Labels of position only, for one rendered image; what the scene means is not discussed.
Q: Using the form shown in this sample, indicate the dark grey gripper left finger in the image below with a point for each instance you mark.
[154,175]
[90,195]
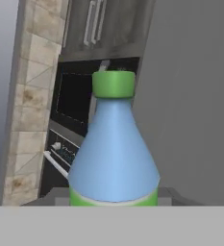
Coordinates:
[59,196]

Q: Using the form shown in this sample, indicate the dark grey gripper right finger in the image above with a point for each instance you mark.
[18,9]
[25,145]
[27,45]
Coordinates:
[166,196]

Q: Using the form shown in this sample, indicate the blue water bottle green cap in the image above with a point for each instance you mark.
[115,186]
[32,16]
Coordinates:
[113,153]

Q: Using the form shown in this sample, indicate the grey fridge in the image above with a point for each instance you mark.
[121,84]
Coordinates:
[190,105]

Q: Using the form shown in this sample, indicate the black microwave oven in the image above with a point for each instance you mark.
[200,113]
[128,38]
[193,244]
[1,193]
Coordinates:
[73,96]

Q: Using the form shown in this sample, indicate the grey wall cupboard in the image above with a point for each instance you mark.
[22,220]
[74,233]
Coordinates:
[123,29]

